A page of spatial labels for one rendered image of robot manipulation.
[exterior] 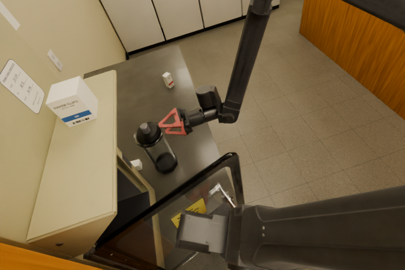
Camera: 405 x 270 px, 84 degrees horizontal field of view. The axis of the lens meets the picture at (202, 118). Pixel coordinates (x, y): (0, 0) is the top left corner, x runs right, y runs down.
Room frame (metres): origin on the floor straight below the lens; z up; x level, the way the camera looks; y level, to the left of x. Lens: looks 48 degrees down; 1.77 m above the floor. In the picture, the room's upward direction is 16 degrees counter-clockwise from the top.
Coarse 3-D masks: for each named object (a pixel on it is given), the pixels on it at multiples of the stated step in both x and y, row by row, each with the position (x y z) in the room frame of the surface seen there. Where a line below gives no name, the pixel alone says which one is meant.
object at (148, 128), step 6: (144, 126) 0.54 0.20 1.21; (150, 126) 0.56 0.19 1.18; (156, 126) 0.55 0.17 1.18; (138, 132) 0.55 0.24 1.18; (144, 132) 0.53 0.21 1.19; (150, 132) 0.53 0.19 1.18; (156, 132) 0.52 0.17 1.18; (138, 138) 0.52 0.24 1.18; (144, 138) 0.51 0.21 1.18; (150, 138) 0.50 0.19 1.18; (156, 138) 0.51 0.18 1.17
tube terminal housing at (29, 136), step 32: (0, 32) 0.39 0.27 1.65; (0, 64) 0.34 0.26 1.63; (32, 64) 0.40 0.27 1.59; (0, 96) 0.29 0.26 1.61; (0, 128) 0.24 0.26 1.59; (32, 128) 0.28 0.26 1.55; (0, 160) 0.20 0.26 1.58; (32, 160) 0.23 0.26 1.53; (0, 192) 0.16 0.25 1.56; (32, 192) 0.18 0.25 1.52; (0, 224) 0.13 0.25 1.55; (64, 256) 0.12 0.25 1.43
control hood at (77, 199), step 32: (96, 96) 0.36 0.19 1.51; (64, 128) 0.30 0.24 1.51; (96, 128) 0.28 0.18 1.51; (64, 160) 0.23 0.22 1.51; (96, 160) 0.21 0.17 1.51; (64, 192) 0.17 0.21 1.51; (96, 192) 0.16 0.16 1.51; (32, 224) 0.14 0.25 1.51; (64, 224) 0.13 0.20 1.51; (96, 224) 0.12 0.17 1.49
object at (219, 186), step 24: (216, 168) 0.21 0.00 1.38; (192, 192) 0.19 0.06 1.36; (216, 192) 0.20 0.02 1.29; (240, 192) 0.23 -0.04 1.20; (144, 216) 0.16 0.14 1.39; (168, 216) 0.17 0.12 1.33; (120, 240) 0.14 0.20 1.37; (144, 240) 0.14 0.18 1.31; (168, 240) 0.15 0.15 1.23; (168, 264) 0.14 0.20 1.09
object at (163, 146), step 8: (160, 128) 0.55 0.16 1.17; (160, 136) 0.51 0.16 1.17; (144, 144) 0.50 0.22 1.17; (160, 144) 0.51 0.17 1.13; (168, 144) 0.54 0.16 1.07; (152, 152) 0.50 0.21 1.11; (160, 152) 0.50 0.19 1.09; (168, 152) 0.51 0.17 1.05; (160, 160) 0.49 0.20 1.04; (168, 160) 0.50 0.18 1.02; (160, 168) 0.50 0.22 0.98; (168, 168) 0.50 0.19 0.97
